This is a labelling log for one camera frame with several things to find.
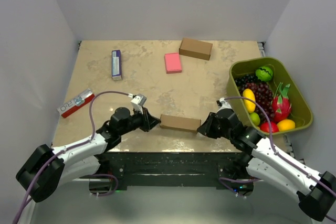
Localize olive green plastic bin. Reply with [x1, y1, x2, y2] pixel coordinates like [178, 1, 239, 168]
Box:
[226, 57, 313, 135]

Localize red white toothpaste box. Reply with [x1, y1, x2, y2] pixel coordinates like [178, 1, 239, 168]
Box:
[57, 89, 95, 118]

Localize dark blue toy grapes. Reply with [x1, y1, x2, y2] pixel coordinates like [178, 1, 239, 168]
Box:
[234, 74, 259, 88]

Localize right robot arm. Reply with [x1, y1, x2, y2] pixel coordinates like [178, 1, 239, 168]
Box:
[197, 108, 335, 222]

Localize orange yellow toy fruit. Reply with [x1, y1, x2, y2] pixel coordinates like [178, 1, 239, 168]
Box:
[277, 119, 296, 131]

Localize closed brown cardboard box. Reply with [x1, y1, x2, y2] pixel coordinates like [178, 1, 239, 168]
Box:
[179, 38, 213, 61]

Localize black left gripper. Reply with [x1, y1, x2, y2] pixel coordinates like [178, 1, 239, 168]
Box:
[119, 106, 161, 136]

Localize red toy apple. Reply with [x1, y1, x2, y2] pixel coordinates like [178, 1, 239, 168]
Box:
[259, 122, 279, 133]

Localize pink sticky note pad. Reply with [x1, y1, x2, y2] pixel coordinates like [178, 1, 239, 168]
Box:
[164, 52, 182, 74]

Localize pink toy dragon fruit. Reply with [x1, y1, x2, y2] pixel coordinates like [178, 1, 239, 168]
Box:
[271, 82, 292, 123]

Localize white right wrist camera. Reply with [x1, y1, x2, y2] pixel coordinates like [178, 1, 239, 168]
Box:
[216, 98, 232, 112]

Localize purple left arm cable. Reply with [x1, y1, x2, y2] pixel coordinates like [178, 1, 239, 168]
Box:
[12, 90, 134, 224]

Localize red purple toy grapes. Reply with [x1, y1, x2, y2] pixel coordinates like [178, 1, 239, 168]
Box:
[240, 82, 274, 124]

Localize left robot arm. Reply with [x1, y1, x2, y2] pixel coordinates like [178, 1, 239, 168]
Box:
[16, 107, 161, 202]

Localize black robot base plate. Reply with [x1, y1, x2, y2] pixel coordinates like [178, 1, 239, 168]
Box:
[89, 152, 254, 195]

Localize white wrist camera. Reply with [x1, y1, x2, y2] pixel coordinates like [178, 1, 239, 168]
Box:
[216, 98, 232, 112]
[131, 94, 147, 113]

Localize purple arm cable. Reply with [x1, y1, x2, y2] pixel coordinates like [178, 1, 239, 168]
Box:
[12, 90, 134, 224]
[220, 96, 336, 222]

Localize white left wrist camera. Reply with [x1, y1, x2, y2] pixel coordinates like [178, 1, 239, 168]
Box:
[131, 94, 147, 113]

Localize purple toothpaste box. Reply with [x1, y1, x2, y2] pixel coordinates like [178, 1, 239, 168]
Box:
[111, 50, 122, 81]

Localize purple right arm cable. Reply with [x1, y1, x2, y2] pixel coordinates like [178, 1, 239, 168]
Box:
[220, 96, 336, 222]

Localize green toy melon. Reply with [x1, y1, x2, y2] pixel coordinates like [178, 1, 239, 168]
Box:
[255, 66, 274, 82]

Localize green toy lime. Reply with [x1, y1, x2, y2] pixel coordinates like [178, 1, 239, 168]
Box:
[249, 112, 261, 126]

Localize brown cardboard box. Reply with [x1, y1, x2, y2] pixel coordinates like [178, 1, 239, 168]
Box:
[160, 114, 201, 133]
[179, 38, 213, 61]

